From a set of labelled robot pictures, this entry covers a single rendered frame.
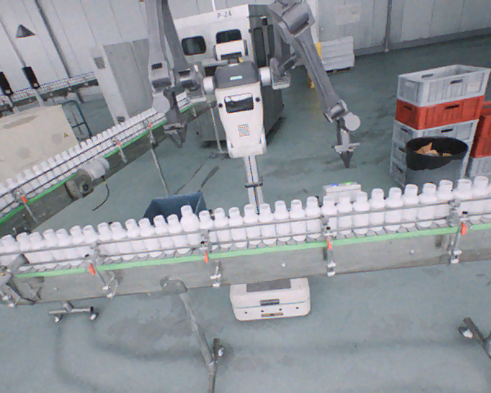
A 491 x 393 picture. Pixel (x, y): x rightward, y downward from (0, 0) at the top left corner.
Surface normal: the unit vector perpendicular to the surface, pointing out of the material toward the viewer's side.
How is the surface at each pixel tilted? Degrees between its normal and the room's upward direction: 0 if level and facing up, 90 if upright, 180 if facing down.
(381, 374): 0
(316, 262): 90
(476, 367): 0
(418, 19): 90
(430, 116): 90
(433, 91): 90
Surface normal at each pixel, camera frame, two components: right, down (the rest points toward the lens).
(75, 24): -0.02, 0.51
